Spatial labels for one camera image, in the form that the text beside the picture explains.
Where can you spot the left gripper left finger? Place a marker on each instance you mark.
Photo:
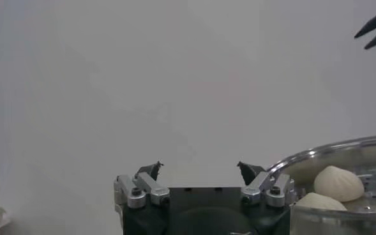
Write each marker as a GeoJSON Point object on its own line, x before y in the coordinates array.
{"type": "Point", "coordinates": [151, 188]}

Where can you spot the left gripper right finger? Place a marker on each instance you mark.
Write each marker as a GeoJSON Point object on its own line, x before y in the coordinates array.
{"type": "Point", "coordinates": [258, 186]}

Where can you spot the perforated stainless steel steamer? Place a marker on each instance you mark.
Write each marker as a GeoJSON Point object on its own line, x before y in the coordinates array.
{"type": "Point", "coordinates": [334, 223]}

